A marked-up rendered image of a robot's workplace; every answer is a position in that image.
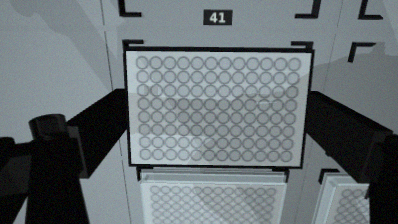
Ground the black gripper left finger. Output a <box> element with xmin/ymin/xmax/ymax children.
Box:
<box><xmin>0</xmin><ymin>88</ymin><xmax>127</xmax><ymax>224</ymax></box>

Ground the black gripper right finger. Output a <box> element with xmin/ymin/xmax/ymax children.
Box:
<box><xmin>306</xmin><ymin>91</ymin><xmax>398</xmax><ymax>224</ymax></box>

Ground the grey deck plate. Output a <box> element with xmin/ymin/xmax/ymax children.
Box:
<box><xmin>0</xmin><ymin>0</ymin><xmax>398</xmax><ymax>224</ymax></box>

